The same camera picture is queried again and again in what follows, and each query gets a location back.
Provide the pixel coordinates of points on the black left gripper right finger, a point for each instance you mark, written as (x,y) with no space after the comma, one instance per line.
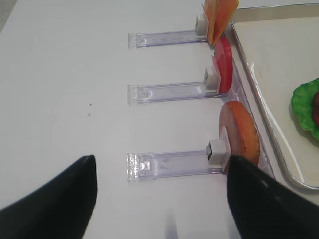
(262,208)

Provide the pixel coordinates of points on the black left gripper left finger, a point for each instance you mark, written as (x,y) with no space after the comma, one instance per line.
(60,209)

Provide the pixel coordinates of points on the orange cheese slice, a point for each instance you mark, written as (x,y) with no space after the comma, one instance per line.
(224,12)
(210,10)

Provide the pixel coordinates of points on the green lettuce on tray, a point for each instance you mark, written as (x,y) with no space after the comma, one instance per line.
(303,107)

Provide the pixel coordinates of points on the meat patty on tray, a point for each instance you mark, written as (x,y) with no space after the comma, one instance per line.
(315,112)

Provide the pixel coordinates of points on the clear pusher track tomato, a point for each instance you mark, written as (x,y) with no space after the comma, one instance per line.
(207,88)

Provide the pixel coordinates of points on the red tomato slice standing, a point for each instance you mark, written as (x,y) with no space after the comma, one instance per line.
(223,57)

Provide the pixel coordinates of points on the clear pusher track cheese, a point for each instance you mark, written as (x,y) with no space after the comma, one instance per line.
(199,34)

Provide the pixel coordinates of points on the bun half left rack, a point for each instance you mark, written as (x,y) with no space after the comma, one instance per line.
(241,130)

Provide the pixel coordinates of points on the clear pusher track bun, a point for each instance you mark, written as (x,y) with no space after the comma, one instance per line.
(151,166)

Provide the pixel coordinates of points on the metal tray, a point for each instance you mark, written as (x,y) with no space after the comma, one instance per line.
(279,47)

